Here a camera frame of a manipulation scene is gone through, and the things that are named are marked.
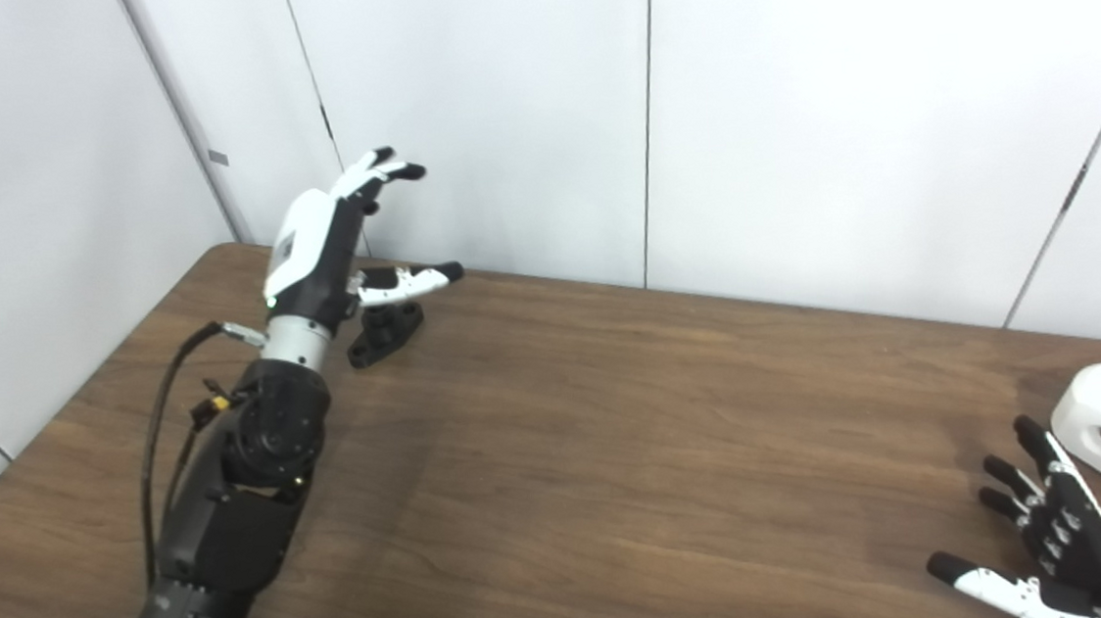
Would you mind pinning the black plastic holder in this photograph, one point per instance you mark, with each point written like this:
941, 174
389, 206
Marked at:
383, 330

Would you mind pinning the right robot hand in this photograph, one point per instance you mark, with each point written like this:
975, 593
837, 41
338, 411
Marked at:
1081, 552

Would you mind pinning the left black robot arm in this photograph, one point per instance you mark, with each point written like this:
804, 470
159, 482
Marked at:
241, 491

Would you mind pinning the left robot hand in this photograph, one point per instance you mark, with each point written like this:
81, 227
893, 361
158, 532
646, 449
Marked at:
315, 249

